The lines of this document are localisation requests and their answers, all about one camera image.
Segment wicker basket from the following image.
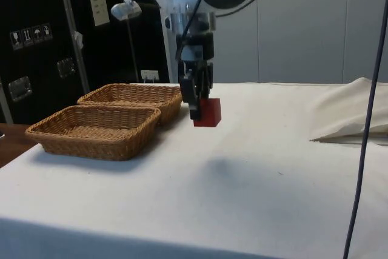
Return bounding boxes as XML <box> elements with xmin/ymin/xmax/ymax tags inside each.
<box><xmin>25</xmin><ymin>104</ymin><xmax>162</xmax><ymax>162</ymax></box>
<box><xmin>76</xmin><ymin>83</ymin><xmax>184</xmax><ymax>127</ymax></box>

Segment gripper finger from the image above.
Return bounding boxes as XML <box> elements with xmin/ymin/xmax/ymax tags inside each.
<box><xmin>197</xmin><ymin>61</ymin><xmax>214</xmax><ymax>100</ymax></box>
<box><xmin>179</xmin><ymin>61</ymin><xmax>202</xmax><ymax>121</ymax></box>

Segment black cabinet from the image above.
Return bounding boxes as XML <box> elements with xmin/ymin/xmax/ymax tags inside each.
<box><xmin>0</xmin><ymin>0</ymin><xmax>171</xmax><ymax>125</ymax></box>

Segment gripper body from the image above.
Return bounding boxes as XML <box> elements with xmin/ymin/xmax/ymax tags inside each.
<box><xmin>175</xmin><ymin>32</ymin><xmax>216</xmax><ymax>64</ymax></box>

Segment pale lockers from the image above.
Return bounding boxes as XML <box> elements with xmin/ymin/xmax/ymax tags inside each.
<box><xmin>212</xmin><ymin>0</ymin><xmax>388</xmax><ymax>84</ymax></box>

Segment red cube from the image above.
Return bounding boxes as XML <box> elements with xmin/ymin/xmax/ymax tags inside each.
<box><xmin>193</xmin><ymin>98</ymin><xmax>222</xmax><ymax>127</ymax></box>

